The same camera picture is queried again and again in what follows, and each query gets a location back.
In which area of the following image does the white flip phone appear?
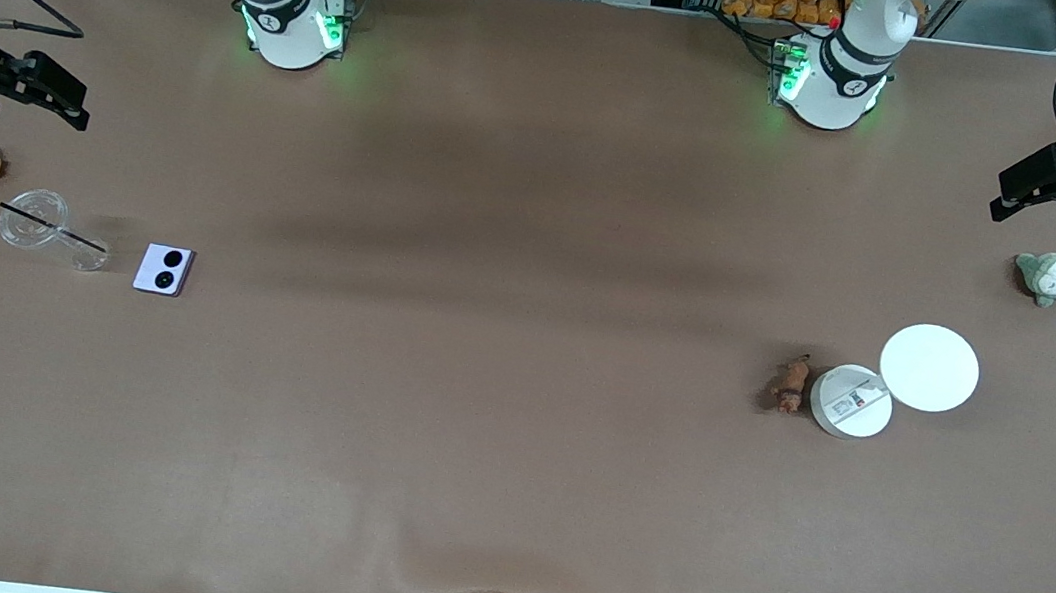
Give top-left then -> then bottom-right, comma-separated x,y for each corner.
132,241 -> 196,300

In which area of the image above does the small brown plush animal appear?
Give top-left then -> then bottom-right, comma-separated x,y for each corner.
768,350 -> 815,418

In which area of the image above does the grey totoro plush toy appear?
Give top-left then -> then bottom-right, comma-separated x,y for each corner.
1009,239 -> 1056,311

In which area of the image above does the clear plastic cup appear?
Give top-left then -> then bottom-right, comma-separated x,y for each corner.
0,185 -> 118,276

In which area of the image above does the black drinking straw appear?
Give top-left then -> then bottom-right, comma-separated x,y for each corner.
0,201 -> 112,254

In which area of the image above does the plain white round disc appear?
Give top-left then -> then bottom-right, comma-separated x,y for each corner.
873,318 -> 986,420

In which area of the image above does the white round device with label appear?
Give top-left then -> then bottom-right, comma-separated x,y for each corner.
805,359 -> 900,446

